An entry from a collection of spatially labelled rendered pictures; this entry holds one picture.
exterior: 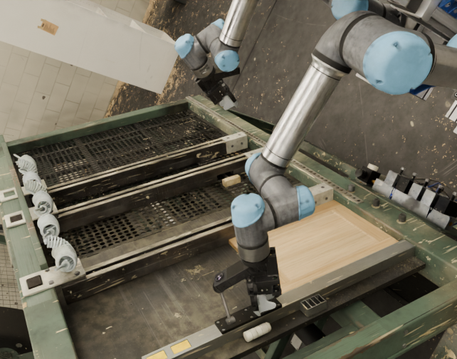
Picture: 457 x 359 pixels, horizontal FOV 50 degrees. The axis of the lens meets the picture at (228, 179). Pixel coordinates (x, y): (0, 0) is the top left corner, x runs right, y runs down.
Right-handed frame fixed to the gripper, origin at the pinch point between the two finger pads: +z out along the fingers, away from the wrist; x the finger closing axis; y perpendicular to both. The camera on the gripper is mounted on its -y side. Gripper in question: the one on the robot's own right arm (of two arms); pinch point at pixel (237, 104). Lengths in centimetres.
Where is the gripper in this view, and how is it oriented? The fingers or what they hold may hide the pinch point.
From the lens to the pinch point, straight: 194.3
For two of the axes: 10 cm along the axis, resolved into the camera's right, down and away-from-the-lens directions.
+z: 5.1, 5.6, 6.6
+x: 4.1, 5.1, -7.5
